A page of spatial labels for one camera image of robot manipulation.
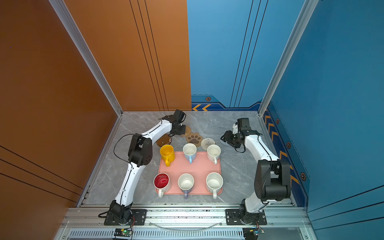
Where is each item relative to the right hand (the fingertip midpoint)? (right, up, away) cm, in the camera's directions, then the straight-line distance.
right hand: (223, 139), depth 91 cm
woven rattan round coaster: (-23, +4, +17) cm, 29 cm away
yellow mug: (-35, -8, +3) cm, 36 cm away
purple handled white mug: (-22, -24, -6) cm, 34 cm away
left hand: (-26, +5, +17) cm, 32 cm away
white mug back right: (-6, -8, +2) cm, 10 cm away
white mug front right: (-6, -24, -8) cm, 26 cm away
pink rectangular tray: (-15, -18, -1) cm, 23 cm away
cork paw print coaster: (-18, 0, +14) cm, 23 cm away
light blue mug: (-21, -7, +1) cm, 22 cm away
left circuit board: (-50, -43, -20) cm, 69 cm away
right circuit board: (+10, -43, -20) cm, 49 cm away
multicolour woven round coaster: (-10, -3, +12) cm, 15 cm away
